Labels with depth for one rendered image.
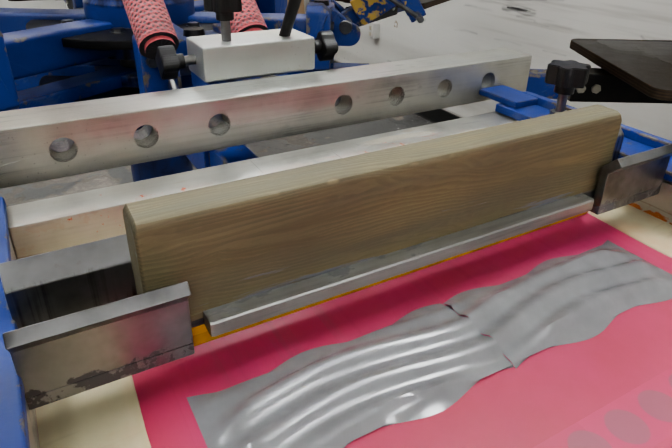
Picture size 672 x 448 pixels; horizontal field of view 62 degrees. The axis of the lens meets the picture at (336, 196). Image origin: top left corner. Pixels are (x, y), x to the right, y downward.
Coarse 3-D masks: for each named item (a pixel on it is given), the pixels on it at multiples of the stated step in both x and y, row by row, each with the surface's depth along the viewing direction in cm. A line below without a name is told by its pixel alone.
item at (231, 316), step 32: (512, 224) 41; (544, 224) 43; (384, 256) 37; (416, 256) 37; (448, 256) 39; (288, 288) 34; (320, 288) 34; (352, 288) 35; (224, 320) 31; (256, 320) 33
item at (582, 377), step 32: (576, 224) 50; (480, 256) 45; (512, 256) 45; (544, 256) 45; (640, 256) 45; (448, 288) 41; (640, 320) 38; (544, 352) 35; (576, 352) 35; (608, 352) 35; (640, 352) 35; (544, 384) 33; (576, 384) 33; (608, 384) 33; (640, 384) 33; (576, 416) 31
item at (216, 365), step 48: (384, 288) 41; (240, 336) 36; (288, 336) 36; (336, 336) 36; (144, 384) 32; (192, 384) 32; (480, 384) 33; (528, 384) 33; (192, 432) 29; (384, 432) 30; (432, 432) 30; (480, 432) 30; (528, 432) 30
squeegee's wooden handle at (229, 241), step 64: (512, 128) 41; (576, 128) 42; (192, 192) 31; (256, 192) 31; (320, 192) 33; (384, 192) 35; (448, 192) 38; (512, 192) 42; (576, 192) 46; (192, 256) 30; (256, 256) 32; (320, 256) 35; (192, 320) 32
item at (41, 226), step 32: (416, 128) 61; (448, 128) 61; (480, 128) 61; (256, 160) 52; (288, 160) 52; (320, 160) 52; (96, 192) 46; (128, 192) 46; (160, 192) 46; (32, 224) 41; (64, 224) 43; (96, 224) 44; (32, 416) 28
